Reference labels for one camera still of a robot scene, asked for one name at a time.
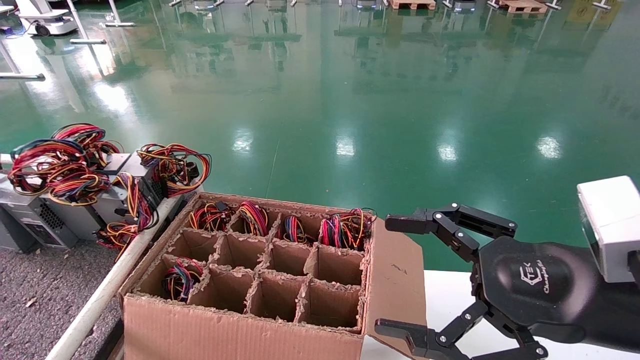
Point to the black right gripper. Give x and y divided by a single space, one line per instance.
550 290

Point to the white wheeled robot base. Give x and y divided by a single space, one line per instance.
47 25

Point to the cardboard box with dividers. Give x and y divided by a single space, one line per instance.
225 335

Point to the wooden pallet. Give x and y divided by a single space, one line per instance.
522 6
412 4

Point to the grey felt table mat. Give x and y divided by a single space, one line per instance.
45 305

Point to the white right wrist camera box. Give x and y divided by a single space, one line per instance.
610 225

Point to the white metal table rail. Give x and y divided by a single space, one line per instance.
95 305
4 160

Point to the grey table leg frame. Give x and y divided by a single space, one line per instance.
117 24
25 77
90 42

